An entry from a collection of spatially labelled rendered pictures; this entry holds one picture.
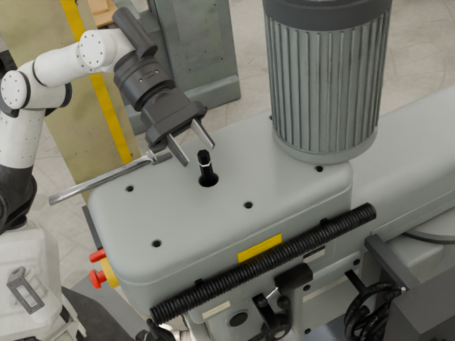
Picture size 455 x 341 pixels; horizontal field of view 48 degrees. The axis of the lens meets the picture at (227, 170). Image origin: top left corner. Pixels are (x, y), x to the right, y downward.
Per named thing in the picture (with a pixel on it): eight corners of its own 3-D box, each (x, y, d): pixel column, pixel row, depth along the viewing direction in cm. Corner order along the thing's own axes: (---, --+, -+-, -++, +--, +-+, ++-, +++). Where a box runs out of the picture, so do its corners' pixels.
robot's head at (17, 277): (28, 302, 117) (24, 319, 110) (5, 273, 115) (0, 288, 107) (52, 287, 118) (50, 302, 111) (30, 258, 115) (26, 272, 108)
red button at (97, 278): (97, 294, 98) (90, 283, 95) (91, 279, 101) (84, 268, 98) (113, 287, 99) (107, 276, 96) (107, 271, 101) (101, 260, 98)
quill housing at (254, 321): (227, 377, 127) (208, 315, 104) (195, 311, 141) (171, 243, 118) (294, 342, 131) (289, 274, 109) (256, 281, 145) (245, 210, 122)
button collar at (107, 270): (114, 294, 99) (105, 277, 94) (105, 271, 103) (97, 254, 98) (124, 289, 99) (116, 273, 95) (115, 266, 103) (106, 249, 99)
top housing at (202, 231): (141, 333, 92) (116, 286, 81) (101, 232, 110) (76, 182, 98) (359, 224, 103) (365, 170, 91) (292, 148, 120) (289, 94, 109)
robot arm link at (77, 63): (120, 61, 91) (72, 77, 99) (154, 57, 99) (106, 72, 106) (111, 25, 90) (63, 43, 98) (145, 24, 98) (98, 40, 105)
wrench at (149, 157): (51, 210, 94) (50, 207, 93) (47, 196, 97) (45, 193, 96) (172, 157, 100) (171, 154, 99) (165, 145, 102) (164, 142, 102)
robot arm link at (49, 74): (99, 43, 106) (43, 63, 117) (58, 38, 97) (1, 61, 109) (108, 94, 106) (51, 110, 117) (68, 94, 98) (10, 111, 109)
